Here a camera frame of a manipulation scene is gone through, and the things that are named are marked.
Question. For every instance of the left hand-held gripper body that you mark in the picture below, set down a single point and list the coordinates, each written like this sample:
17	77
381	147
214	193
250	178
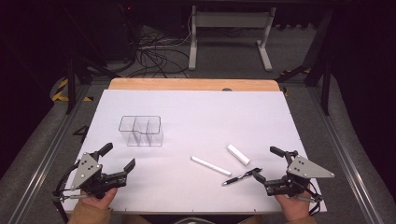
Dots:
85	169

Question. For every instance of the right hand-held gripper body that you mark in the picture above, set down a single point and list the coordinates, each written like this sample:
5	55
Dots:
306	169

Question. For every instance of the black pen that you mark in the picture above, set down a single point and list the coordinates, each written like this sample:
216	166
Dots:
238	178

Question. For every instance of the white eraser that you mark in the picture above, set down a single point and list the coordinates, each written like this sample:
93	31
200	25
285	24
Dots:
238	154

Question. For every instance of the clear plastic pen organizer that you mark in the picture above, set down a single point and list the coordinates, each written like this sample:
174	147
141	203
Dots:
140	130

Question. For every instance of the white pen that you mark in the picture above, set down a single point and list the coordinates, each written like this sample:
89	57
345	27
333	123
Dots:
211	166

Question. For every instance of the person's left hand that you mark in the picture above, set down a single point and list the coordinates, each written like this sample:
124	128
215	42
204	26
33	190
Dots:
99	202

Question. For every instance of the person's right hand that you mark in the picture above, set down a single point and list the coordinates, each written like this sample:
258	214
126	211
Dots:
292	207

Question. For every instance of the person's dark clothing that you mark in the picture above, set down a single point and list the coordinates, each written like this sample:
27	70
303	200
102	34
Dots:
155	219

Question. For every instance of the black metal stand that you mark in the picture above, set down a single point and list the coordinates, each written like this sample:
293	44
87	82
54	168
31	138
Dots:
326	90
71	87

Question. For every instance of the yellow black hazard tape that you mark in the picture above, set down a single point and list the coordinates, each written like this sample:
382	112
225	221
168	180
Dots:
59	93

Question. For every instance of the white table board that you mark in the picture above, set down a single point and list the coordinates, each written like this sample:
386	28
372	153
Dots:
193	124

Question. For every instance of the dark round table grommet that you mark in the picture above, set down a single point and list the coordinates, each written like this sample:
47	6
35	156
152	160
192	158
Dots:
226	89

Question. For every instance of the wooden table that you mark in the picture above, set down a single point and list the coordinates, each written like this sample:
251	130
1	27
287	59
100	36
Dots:
186	84

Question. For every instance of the small black bracket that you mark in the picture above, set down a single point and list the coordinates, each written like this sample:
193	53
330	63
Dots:
81	132

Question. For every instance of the aluminium floor rail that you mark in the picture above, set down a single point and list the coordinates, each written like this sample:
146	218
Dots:
342	155
46	158

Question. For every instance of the white metal stand frame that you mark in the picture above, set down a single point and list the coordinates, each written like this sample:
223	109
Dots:
230	20

